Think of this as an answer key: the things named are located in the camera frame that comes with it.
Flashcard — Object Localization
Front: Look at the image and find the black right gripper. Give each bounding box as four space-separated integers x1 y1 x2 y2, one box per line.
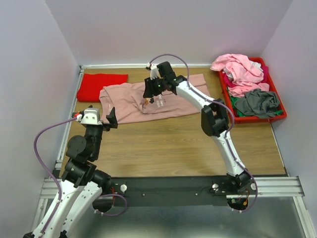
141 76 165 99

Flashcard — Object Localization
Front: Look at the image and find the dusty pink graphic t-shirt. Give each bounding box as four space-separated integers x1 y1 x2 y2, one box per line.
99 83 199 124

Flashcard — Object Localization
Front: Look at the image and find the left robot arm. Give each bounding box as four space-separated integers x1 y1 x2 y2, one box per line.
24 106 118 238

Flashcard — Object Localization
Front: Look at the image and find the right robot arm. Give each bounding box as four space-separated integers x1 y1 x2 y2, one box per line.
143 61 258 194

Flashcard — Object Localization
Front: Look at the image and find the folded red t-shirt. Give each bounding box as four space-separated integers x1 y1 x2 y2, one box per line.
76 73 128 103

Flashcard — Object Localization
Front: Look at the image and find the white printed t-shirt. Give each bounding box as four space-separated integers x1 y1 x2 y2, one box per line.
222 60 264 81

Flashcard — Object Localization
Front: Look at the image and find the magenta t-shirt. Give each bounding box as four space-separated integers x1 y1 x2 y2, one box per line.
222 66 268 87

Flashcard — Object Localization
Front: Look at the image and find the green t-shirt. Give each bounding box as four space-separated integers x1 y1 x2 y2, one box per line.
227 85 283 118

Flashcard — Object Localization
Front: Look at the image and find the light pink t-shirt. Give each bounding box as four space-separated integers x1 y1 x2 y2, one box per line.
211 54 269 98

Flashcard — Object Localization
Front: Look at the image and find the grey t-shirt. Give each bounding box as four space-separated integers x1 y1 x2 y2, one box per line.
234 88 282 119

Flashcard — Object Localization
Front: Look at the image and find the red plastic bin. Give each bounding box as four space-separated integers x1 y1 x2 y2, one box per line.
216 57 287 123

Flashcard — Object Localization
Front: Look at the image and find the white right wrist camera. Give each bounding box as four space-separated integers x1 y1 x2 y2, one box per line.
146 63 160 80

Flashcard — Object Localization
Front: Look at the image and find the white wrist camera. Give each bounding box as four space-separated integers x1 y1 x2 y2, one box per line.
146 63 160 80
72 107 102 125

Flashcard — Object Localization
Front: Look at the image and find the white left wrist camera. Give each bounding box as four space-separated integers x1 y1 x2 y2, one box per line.
72 107 102 125

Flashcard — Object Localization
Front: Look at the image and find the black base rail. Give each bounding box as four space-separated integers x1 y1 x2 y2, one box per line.
92 175 263 208

